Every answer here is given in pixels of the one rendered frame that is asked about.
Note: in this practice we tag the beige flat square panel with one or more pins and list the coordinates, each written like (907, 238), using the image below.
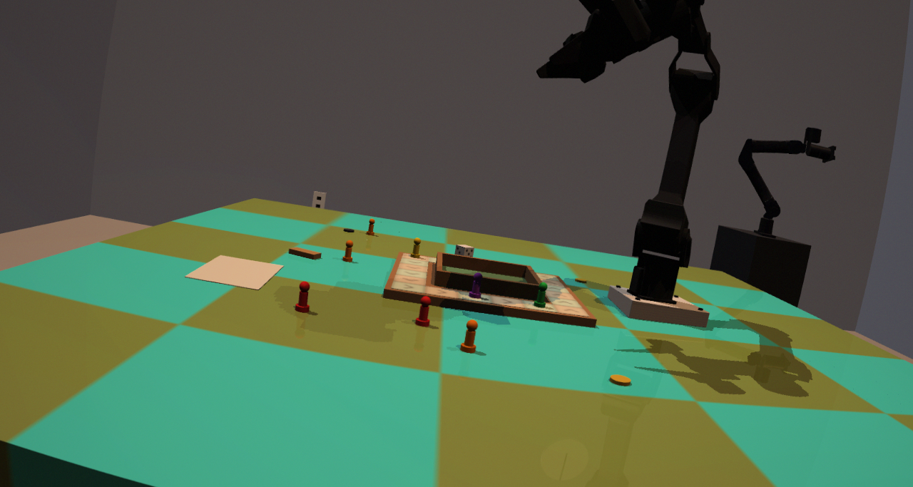
(233, 271)

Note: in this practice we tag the green pawn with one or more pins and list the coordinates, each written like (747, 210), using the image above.
(540, 301)

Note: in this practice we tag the red game pawn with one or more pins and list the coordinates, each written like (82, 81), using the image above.
(423, 312)
(302, 306)

